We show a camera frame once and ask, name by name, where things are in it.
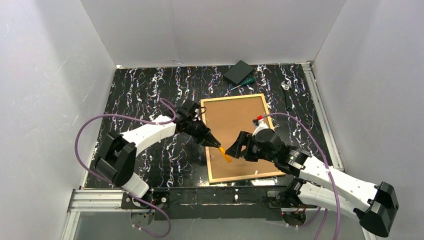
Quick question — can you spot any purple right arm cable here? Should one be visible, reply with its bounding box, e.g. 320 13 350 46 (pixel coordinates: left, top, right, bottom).
259 112 342 240

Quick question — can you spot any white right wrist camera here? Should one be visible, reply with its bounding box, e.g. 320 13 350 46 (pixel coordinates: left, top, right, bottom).
252 116 270 136

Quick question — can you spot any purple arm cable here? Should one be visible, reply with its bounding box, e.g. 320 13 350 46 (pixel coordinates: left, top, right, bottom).
74 97 178 239
259 112 342 240

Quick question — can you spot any orange handled screwdriver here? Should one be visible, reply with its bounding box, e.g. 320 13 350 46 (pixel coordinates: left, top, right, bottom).
218 146 232 163

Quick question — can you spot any green handled screwdriver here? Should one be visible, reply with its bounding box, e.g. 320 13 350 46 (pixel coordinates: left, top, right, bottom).
228 77 256 92

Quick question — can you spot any black square box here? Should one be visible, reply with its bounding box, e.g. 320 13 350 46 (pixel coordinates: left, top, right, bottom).
223 60 255 85

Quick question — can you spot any aluminium rail frame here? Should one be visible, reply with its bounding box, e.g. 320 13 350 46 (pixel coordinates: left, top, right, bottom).
61 62 377 240

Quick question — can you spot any green picture frame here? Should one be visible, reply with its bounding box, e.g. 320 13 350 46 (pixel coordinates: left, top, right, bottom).
200 93 283 184

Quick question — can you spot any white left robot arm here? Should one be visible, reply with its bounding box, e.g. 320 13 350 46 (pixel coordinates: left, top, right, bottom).
94 98 222 198

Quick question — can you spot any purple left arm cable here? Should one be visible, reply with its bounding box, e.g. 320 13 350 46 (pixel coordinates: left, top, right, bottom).
74 97 178 239

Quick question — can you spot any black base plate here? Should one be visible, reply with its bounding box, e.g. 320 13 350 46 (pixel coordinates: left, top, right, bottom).
121 186 306 225

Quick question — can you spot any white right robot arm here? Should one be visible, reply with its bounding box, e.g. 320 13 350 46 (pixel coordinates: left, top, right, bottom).
225 127 399 238

